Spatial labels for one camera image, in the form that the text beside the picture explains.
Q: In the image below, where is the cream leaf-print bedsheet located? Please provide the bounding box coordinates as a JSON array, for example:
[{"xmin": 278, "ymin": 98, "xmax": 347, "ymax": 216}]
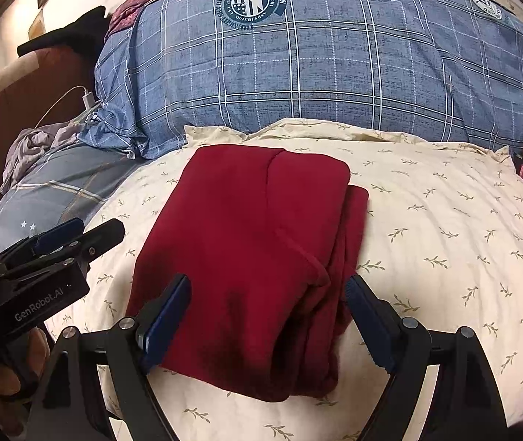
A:
[{"xmin": 43, "ymin": 117, "xmax": 523, "ymax": 441}]

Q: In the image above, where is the grey crumpled cloth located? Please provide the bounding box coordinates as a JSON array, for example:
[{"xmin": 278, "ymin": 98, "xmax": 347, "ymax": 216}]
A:
[{"xmin": 1, "ymin": 122, "xmax": 93, "ymax": 185}]

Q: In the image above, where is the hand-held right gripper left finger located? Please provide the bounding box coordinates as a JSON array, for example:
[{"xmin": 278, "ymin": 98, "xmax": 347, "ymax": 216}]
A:
[{"xmin": 11, "ymin": 274, "xmax": 192, "ymax": 441}]

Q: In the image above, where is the brown padded headboard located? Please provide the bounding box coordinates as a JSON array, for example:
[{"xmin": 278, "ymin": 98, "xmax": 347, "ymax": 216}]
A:
[{"xmin": 0, "ymin": 46, "xmax": 102, "ymax": 249}]

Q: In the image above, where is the grey blue plaid bedsheet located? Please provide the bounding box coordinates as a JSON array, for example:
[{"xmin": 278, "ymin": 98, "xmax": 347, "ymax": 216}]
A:
[{"xmin": 0, "ymin": 141, "xmax": 148, "ymax": 259}]

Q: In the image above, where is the blue plaid pillow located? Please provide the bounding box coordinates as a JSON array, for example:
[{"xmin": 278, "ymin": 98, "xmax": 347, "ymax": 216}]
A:
[{"xmin": 79, "ymin": 0, "xmax": 523, "ymax": 161}]

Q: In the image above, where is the dark red garment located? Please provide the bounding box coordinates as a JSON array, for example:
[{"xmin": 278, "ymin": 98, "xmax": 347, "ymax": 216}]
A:
[{"xmin": 126, "ymin": 144, "xmax": 371, "ymax": 400}]

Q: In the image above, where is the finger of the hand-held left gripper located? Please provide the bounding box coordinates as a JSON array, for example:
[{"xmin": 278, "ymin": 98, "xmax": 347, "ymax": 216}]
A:
[
  {"xmin": 0, "ymin": 218, "xmax": 86, "ymax": 270},
  {"xmin": 4, "ymin": 219, "xmax": 127, "ymax": 281}
]

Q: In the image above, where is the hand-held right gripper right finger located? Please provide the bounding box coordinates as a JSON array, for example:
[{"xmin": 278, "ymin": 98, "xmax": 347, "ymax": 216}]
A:
[{"xmin": 345, "ymin": 274, "xmax": 511, "ymax": 441}]

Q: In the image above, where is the white charger with cable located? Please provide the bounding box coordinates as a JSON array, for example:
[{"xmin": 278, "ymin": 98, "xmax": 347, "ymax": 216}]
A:
[{"xmin": 0, "ymin": 85, "xmax": 99, "ymax": 203}]

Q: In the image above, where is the black cloth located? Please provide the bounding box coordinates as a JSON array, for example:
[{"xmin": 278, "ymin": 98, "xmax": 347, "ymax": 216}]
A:
[{"xmin": 17, "ymin": 6, "xmax": 112, "ymax": 58}]

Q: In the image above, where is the maroon patterned cloth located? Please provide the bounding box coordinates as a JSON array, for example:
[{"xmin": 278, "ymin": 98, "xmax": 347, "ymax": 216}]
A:
[{"xmin": 104, "ymin": 0, "xmax": 182, "ymax": 41}]

